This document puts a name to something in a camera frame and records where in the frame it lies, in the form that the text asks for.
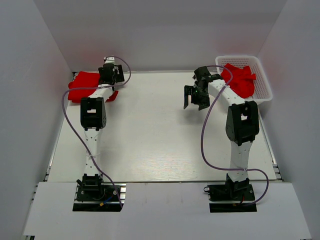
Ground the crumpled red shirt in basket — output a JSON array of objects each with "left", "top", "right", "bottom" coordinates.
[{"left": 224, "top": 63, "right": 256, "bottom": 99}]

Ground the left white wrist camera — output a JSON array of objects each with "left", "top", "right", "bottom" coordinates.
[{"left": 103, "top": 56, "right": 116, "bottom": 65}]

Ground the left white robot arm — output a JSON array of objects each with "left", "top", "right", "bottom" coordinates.
[{"left": 79, "top": 57, "right": 125, "bottom": 200}]

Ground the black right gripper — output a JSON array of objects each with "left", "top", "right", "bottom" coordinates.
[{"left": 184, "top": 85, "right": 211, "bottom": 111}]

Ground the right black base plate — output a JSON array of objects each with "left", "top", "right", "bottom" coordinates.
[{"left": 203, "top": 184, "right": 257, "bottom": 213}]

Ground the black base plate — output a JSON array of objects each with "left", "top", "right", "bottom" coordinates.
[
  {"left": 203, "top": 184, "right": 257, "bottom": 213},
  {"left": 72, "top": 184, "right": 126, "bottom": 213}
]

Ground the white plastic mesh basket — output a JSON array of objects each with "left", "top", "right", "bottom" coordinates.
[{"left": 215, "top": 55, "right": 273, "bottom": 105}]

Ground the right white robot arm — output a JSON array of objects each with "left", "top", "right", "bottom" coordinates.
[{"left": 183, "top": 66, "right": 260, "bottom": 200}]

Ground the red t shirt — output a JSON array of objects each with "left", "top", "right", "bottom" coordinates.
[
  {"left": 67, "top": 71, "right": 100, "bottom": 103},
  {"left": 106, "top": 90, "right": 119, "bottom": 102}
]

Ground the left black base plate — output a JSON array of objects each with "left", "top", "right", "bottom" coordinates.
[{"left": 72, "top": 184, "right": 126, "bottom": 213}]

